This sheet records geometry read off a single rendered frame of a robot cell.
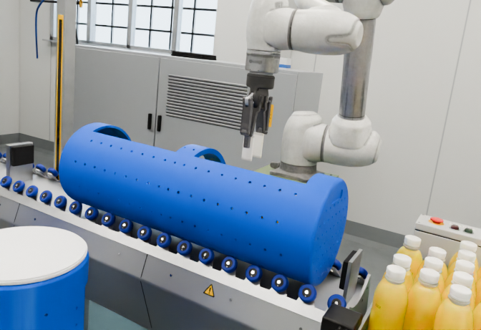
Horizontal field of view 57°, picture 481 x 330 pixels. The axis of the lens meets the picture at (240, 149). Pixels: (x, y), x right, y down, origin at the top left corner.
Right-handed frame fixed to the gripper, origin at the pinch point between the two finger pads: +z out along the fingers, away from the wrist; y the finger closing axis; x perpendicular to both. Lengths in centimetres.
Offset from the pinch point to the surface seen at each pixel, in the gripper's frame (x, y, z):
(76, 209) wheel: -56, 11, 31
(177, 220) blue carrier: -13.6, 13.6, 21.4
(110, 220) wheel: -41, 11, 30
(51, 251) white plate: -25, 45, 23
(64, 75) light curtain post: -114, -30, -7
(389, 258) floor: 6, -258, 127
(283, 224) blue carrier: 17.3, 13.6, 13.6
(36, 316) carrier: -17, 54, 32
